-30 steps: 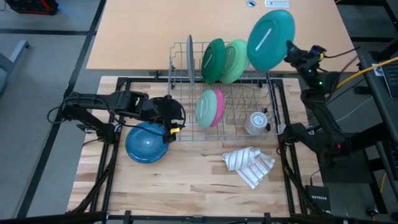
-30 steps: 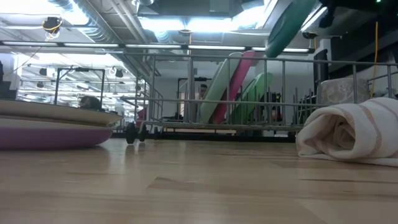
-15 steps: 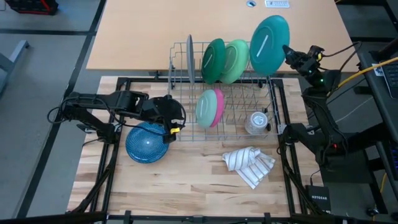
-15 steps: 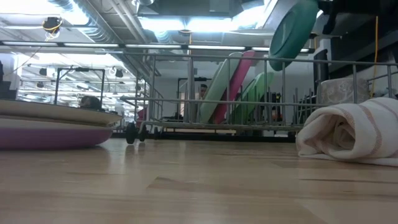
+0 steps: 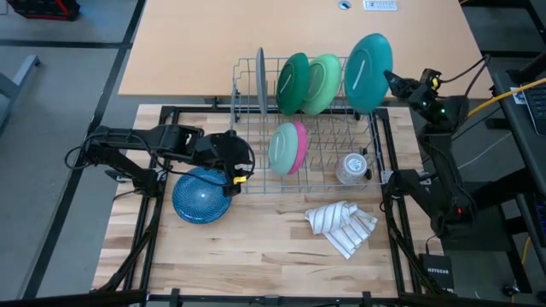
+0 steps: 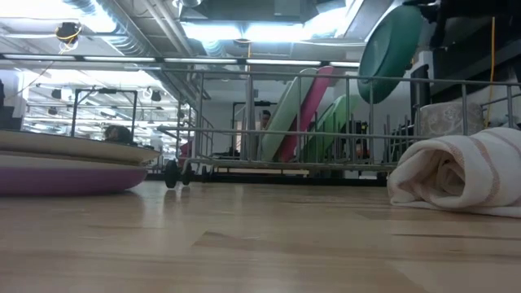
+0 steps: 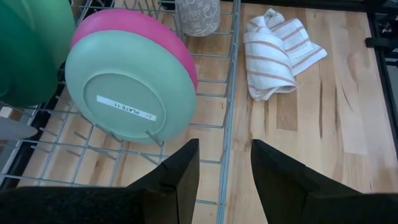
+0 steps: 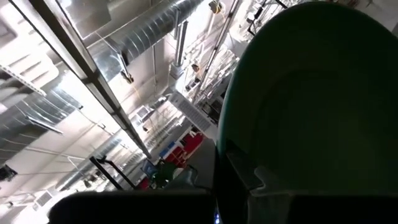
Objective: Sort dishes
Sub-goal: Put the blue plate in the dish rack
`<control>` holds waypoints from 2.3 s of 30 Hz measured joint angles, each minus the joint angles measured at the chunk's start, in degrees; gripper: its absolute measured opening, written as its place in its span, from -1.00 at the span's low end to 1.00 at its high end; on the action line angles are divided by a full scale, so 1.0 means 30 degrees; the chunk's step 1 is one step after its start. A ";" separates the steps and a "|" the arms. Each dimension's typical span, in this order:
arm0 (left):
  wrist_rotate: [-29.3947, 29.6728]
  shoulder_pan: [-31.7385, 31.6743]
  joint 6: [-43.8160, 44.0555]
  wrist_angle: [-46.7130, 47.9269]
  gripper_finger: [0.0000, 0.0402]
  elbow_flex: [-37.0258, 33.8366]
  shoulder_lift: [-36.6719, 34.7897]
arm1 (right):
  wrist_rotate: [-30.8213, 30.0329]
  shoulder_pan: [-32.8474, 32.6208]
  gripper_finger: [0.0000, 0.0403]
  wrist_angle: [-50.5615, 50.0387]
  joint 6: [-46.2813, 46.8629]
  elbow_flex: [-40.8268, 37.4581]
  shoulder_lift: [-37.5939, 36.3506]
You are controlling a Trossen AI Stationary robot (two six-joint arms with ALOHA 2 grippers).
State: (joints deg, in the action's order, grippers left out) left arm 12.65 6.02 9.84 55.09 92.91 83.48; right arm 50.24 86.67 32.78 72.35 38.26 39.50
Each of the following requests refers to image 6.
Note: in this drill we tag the tan bamboo plate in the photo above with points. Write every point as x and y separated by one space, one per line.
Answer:
61 148

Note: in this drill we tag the white striped dish towel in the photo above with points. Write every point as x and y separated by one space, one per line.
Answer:
456 171

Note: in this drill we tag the small pale green plate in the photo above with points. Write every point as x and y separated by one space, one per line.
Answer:
285 118

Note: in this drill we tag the light green plate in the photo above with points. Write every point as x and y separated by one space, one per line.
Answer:
331 130

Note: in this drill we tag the person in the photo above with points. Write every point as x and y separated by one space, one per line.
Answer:
118 134
265 120

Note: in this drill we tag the silver ceiling duct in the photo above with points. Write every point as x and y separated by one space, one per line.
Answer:
122 28

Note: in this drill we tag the black ceiling sensor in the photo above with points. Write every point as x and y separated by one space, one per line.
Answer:
68 32

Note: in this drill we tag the black metal table frame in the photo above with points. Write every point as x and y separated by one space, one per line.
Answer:
285 179

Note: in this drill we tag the clear patterned glass cup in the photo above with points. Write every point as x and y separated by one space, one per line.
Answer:
449 118

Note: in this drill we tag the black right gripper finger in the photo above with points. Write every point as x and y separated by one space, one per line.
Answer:
439 28

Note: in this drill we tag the bluish purple plate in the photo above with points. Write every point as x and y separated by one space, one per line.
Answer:
61 181

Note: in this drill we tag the teal plate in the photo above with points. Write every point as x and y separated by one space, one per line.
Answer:
388 53

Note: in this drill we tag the small pink plate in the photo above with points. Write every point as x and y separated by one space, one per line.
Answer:
311 106

